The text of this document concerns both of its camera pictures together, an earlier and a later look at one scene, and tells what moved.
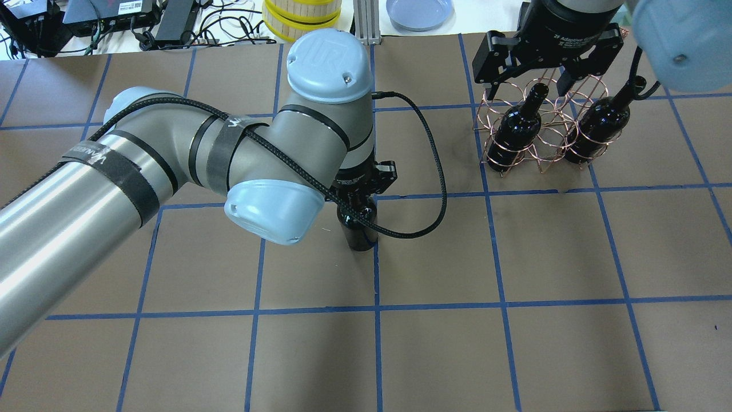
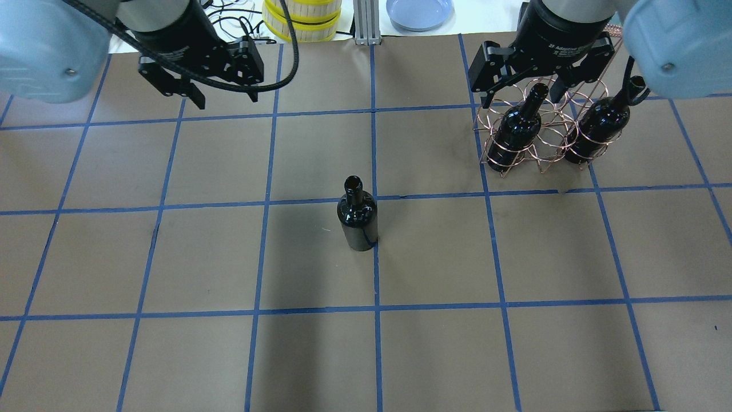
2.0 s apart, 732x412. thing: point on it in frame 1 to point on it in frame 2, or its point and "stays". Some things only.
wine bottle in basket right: [604, 120] stays
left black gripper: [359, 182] to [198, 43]
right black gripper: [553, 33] stays
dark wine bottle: [362, 235] stays
